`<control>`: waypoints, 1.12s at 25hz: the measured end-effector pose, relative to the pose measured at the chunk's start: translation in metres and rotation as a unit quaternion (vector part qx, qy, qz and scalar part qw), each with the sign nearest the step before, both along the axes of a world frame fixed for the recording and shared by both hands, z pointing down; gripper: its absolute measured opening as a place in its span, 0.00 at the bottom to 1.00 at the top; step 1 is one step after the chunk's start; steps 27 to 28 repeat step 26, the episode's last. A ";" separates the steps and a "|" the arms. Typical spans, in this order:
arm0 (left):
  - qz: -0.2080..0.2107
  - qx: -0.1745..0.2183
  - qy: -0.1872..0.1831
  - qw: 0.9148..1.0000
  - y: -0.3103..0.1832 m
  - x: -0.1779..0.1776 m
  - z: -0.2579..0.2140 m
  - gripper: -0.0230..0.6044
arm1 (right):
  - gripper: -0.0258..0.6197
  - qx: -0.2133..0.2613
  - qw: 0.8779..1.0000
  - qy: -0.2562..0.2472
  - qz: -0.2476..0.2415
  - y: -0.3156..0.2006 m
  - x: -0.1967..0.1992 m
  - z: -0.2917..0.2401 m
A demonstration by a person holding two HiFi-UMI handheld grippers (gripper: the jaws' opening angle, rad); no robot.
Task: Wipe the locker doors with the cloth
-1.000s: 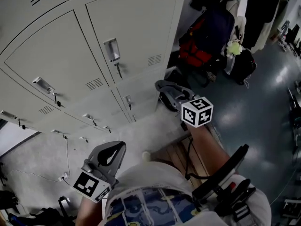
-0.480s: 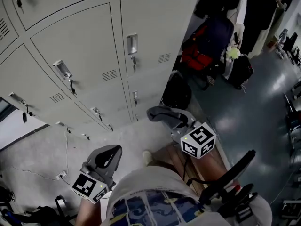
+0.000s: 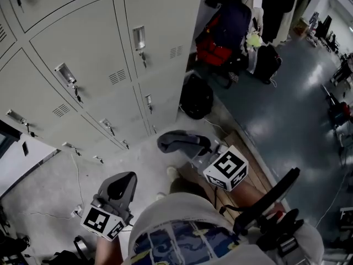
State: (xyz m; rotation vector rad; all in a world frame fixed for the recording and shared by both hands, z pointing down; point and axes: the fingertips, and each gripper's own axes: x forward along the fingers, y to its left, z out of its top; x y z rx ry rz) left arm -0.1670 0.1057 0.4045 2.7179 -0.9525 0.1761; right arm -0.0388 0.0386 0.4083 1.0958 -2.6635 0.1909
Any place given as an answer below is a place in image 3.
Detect wooden slatted platform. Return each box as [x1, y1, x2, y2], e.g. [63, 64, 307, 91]
[176, 130, 279, 223]

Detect black chest harness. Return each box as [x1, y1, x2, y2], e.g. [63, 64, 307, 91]
[256, 208, 304, 256]

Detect green plush toy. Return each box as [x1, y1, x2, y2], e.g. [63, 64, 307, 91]
[245, 30, 263, 49]

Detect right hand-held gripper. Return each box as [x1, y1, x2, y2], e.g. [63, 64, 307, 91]
[176, 132, 249, 192]

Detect grey metal locker bank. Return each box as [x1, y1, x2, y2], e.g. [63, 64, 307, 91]
[0, 0, 206, 165]

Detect person's right forearm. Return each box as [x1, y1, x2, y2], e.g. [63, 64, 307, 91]
[230, 179, 265, 212]

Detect grey metal locker door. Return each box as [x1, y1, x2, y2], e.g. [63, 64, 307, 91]
[122, 0, 200, 80]

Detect person's dark trousers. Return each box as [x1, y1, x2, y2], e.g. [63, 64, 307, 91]
[169, 175, 213, 201]

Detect red and black machine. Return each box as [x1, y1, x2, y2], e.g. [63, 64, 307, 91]
[327, 92, 353, 126]

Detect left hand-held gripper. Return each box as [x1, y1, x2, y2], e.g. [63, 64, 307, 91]
[80, 171, 138, 242]

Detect black jacket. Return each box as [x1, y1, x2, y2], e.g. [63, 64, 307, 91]
[261, 0, 300, 43]

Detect person's white printed t-shirt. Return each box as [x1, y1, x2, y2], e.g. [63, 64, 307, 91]
[126, 193, 325, 265]

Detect navy backpack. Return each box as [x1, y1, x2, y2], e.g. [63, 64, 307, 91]
[216, 3, 253, 49]

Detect black office chair base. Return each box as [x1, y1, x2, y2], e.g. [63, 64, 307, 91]
[0, 233, 30, 262]
[0, 204, 10, 229]

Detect black device cable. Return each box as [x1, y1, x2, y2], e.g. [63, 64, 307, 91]
[213, 186, 249, 215]

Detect black stand equipment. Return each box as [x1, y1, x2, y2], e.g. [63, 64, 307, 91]
[314, 14, 340, 54]

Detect thin white cable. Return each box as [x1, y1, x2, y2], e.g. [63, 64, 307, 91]
[71, 153, 85, 208]

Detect person's left forearm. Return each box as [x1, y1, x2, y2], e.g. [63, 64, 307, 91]
[93, 232, 124, 265]

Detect beige hanging coat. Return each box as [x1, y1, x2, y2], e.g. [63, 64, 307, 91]
[271, 0, 312, 48]

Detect red and black bag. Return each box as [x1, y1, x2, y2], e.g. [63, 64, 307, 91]
[195, 15, 234, 66]

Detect black chest-mounted device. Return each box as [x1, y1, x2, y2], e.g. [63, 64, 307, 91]
[233, 167, 301, 236]

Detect black backpack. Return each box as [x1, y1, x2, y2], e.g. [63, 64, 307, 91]
[179, 73, 215, 120]

